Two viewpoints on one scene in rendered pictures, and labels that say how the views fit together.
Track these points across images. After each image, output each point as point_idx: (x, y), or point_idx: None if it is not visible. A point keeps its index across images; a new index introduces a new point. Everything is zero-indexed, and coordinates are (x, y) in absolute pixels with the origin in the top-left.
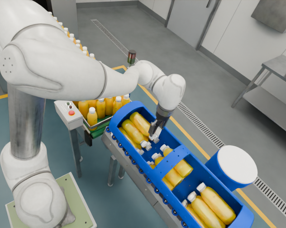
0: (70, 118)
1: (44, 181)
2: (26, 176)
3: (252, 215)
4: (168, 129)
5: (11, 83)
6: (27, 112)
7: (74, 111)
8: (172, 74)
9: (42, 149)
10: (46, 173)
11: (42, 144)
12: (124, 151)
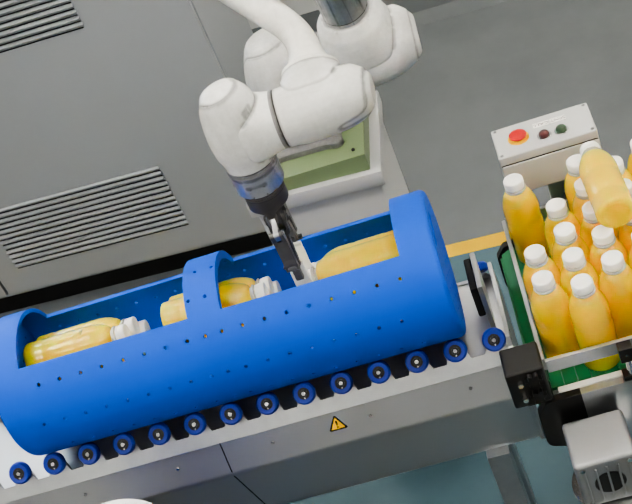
0: (500, 136)
1: (282, 44)
2: (317, 34)
3: None
4: (288, 302)
5: None
6: None
7: (523, 144)
8: (232, 82)
9: (337, 32)
10: None
11: (349, 32)
12: None
